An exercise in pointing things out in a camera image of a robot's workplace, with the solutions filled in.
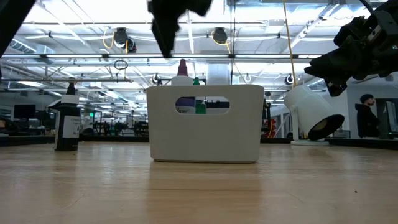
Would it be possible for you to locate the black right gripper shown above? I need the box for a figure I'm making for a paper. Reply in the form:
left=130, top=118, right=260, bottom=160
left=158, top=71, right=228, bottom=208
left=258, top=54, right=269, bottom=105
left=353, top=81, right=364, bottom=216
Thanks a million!
left=303, top=15, right=398, bottom=97

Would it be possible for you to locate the large violet food coloring bottle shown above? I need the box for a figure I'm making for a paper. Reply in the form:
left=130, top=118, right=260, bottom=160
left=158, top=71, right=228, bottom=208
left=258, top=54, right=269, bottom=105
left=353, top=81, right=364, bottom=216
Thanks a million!
left=170, top=58, right=197, bottom=114

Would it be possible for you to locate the large green food coloring bottle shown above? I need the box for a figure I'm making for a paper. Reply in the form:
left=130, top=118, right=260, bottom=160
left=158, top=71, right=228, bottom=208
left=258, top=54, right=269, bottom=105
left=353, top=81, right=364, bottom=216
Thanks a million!
left=193, top=77, right=207, bottom=114

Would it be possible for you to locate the white plastic bin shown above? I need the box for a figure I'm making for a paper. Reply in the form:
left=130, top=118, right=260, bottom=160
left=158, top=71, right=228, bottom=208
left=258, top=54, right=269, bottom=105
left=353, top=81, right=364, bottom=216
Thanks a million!
left=146, top=84, right=265, bottom=164

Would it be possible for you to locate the large black food coloring bottle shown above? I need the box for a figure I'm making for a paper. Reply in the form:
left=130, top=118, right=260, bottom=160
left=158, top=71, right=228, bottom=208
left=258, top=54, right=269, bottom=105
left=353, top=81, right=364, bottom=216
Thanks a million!
left=54, top=82, right=81, bottom=152

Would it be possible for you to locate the white spot lamp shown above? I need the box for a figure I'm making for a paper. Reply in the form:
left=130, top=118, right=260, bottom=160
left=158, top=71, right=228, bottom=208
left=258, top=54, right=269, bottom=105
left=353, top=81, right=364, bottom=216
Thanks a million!
left=283, top=84, right=345, bottom=147

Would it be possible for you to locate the person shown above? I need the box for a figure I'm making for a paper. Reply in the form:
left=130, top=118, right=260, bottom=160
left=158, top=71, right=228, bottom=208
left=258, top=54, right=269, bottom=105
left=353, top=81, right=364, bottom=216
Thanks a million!
left=354, top=93, right=381, bottom=139

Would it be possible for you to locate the black desk monitor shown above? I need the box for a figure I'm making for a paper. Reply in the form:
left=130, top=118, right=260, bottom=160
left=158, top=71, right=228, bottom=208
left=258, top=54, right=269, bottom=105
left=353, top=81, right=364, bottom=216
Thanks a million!
left=13, top=104, right=37, bottom=119

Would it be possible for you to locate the black ceiling cord reel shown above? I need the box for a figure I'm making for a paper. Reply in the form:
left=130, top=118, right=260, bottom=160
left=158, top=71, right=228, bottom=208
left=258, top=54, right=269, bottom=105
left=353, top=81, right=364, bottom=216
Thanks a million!
left=113, top=27, right=137, bottom=54
left=211, top=27, right=230, bottom=45

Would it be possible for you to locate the yellow hanging cable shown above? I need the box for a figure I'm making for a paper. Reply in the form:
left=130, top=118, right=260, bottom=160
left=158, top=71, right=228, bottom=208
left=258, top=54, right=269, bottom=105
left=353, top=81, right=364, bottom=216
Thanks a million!
left=281, top=0, right=299, bottom=88

